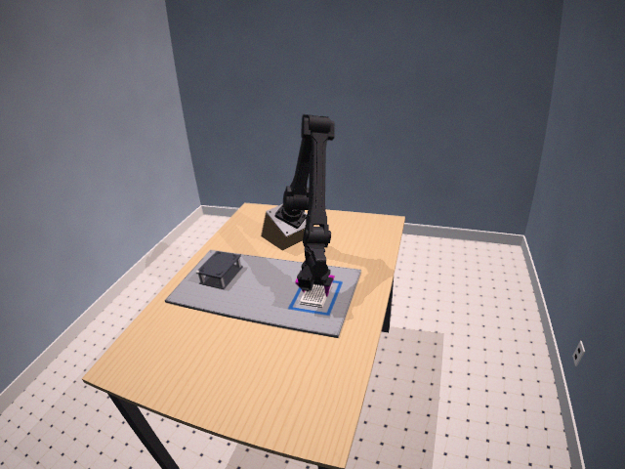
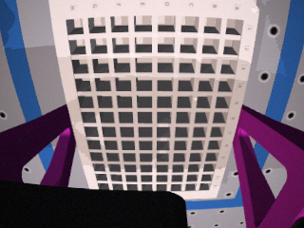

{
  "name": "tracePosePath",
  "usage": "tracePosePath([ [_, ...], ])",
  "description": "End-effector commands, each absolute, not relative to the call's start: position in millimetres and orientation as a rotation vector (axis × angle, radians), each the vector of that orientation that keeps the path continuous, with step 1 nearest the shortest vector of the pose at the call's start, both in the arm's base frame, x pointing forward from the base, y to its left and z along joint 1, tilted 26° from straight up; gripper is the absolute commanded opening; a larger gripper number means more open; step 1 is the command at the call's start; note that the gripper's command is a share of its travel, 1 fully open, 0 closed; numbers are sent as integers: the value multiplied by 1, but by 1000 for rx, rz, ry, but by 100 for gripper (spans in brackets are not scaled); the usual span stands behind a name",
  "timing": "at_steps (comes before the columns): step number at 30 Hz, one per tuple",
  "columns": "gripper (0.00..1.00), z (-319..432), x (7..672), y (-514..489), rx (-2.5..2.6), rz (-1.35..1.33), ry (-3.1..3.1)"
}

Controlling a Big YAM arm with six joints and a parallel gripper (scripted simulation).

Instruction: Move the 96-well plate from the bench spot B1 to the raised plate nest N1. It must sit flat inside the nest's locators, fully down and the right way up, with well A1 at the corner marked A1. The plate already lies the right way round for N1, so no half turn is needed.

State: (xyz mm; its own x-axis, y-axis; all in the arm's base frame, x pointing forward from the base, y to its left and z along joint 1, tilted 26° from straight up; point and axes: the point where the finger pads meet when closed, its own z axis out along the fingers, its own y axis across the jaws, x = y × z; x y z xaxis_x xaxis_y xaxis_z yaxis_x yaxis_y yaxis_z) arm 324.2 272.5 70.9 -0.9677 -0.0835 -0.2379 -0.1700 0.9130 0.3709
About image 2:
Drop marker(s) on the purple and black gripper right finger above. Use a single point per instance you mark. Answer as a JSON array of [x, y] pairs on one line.
[[286, 144]]

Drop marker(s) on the blue tape outline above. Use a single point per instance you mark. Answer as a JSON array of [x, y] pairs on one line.
[[284, 79]]

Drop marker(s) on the grey flat base plate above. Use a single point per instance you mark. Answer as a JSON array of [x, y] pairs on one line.
[[37, 32]]

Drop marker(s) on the white grid plate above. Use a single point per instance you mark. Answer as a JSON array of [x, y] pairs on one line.
[[179, 144]]

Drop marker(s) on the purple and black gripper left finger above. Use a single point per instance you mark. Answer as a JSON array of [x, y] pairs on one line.
[[20, 144]]

